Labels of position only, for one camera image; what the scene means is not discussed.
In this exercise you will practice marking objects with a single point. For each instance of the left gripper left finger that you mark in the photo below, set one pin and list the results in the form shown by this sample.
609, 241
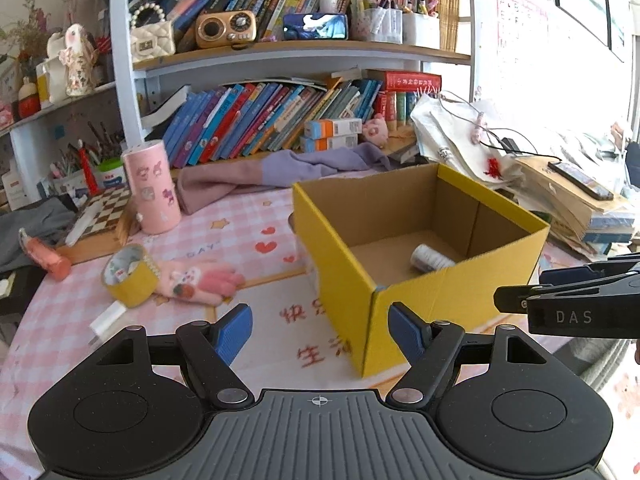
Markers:
208, 351

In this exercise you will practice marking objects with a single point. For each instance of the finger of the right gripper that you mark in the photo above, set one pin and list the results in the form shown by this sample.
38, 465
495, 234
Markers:
614, 266
599, 291

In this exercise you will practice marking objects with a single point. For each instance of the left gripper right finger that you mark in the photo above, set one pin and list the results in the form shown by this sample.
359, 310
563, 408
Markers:
431, 350

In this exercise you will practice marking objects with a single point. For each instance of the white cylindrical tube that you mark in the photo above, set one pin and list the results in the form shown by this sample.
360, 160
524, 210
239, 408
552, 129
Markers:
426, 259

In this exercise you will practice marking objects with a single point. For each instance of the white power adapter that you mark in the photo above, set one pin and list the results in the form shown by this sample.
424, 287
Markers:
106, 324

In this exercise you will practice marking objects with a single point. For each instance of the stack of papers books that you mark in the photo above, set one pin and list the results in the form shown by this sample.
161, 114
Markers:
588, 226

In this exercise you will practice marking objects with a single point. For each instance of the pink plush glove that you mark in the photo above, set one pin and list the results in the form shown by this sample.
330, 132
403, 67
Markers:
206, 282

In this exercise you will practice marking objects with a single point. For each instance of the black remote control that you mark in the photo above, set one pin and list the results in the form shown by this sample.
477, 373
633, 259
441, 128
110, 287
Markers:
589, 186

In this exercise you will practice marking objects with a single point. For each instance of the pink checkered table mat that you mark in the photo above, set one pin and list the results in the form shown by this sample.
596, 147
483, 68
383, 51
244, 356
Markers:
240, 249

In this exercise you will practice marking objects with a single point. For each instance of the yellow cardboard box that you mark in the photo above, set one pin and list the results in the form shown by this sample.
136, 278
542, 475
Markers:
427, 236

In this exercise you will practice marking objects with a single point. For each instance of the yellow tape roll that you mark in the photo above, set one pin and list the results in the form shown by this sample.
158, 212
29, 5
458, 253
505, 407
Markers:
131, 276

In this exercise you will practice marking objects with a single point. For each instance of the pink cylindrical humidifier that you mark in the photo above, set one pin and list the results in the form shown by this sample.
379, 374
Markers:
153, 191

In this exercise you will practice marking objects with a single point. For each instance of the wooden chessboard box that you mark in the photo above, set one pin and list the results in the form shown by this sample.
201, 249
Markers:
107, 232

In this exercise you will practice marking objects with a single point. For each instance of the purple pink cloth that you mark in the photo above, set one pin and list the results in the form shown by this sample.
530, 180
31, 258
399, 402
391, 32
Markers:
199, 186

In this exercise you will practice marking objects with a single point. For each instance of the pink bottle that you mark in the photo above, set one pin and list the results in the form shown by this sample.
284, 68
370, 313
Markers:
44, 256

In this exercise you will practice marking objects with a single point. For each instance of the white pencil case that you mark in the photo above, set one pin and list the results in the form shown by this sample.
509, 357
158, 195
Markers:
82, 223

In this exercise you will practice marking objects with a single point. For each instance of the white green jar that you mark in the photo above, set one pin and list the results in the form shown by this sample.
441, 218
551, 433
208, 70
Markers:
111, 173

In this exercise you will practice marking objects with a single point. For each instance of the grey cloth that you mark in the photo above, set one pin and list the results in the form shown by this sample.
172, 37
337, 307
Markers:
46, 220

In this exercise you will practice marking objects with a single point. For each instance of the pink pig plush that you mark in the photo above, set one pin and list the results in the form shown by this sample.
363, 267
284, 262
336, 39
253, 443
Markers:
375, 131

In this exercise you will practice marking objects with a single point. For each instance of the orange white box lower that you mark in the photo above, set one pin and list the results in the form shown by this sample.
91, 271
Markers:
308, 145

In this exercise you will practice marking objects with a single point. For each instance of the orange white box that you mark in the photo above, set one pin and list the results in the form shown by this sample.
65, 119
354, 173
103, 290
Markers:
308, 145
331, 128

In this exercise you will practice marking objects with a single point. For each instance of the row of leaning books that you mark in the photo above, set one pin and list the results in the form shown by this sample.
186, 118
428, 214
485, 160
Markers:
247, 118

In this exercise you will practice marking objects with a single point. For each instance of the orange white box upper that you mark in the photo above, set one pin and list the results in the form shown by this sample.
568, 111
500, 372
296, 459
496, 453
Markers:
331, 128

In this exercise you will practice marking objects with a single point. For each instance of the red thick dictionary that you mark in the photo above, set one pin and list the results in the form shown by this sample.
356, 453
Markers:
399, 81

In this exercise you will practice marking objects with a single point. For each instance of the white quilted purse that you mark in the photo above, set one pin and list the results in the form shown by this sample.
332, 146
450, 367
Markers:
154, 40

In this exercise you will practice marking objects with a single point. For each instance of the retro wooden radio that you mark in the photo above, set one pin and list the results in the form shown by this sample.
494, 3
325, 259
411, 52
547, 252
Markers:
224, 29

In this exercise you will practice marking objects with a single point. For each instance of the blue tissue box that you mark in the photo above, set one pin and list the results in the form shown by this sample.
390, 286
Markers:
315, 26

